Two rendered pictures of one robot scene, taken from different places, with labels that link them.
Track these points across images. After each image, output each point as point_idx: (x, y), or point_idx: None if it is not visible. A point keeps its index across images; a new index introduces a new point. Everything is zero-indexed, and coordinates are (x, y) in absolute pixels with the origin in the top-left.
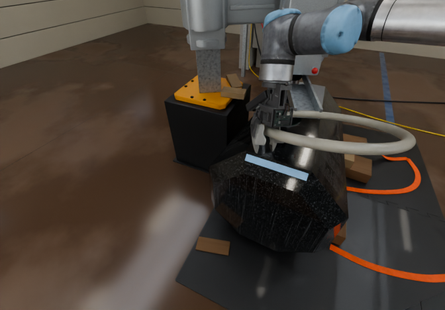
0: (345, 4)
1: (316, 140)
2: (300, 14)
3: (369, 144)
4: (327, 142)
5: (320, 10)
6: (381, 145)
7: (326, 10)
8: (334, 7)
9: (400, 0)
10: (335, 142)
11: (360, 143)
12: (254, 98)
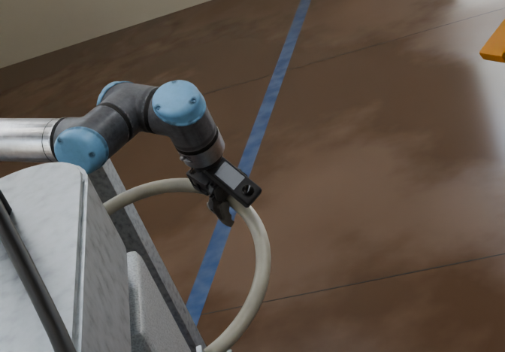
0: (112, 84)
1: (166, 179)
2: (154, 87)
3: (114, 197)
4: (156, 180)
5: (134, 87)
6: (104, 203)
7: (130, 83)
8: (120, 89)
9: (52, 118)
10: (148, 183)
11: (123, 192)
12: (240, 171)
